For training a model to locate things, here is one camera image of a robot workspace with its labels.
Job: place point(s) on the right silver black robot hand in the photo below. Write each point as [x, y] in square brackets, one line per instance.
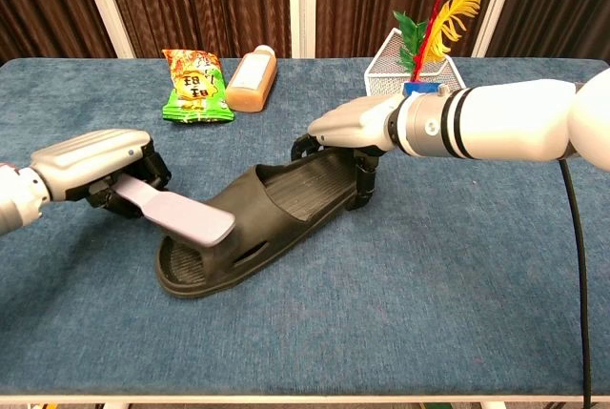
[352, 120]

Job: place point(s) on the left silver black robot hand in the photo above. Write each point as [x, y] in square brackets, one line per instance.
[86, 156]

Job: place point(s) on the black rubber slipper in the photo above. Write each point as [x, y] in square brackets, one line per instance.
[267, 218]

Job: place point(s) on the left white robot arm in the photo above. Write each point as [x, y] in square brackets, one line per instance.
[19, 199]

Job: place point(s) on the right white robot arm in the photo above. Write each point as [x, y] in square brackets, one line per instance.
[500, 118]

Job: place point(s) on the blue plastic block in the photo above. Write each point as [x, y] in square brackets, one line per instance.
[419, 88]

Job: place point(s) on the orange liquid plastic bottle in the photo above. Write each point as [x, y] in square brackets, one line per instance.
[250, 80]

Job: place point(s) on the green orange snack bag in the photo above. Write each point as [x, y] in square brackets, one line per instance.
[195, 89]

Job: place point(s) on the colourful feather shuttlecock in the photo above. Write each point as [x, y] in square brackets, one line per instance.
[453, 18]

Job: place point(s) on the blue fabric table cover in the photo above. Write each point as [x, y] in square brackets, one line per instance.
[429, 285]

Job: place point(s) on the white table frame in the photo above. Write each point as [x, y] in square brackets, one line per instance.
[286, 400]

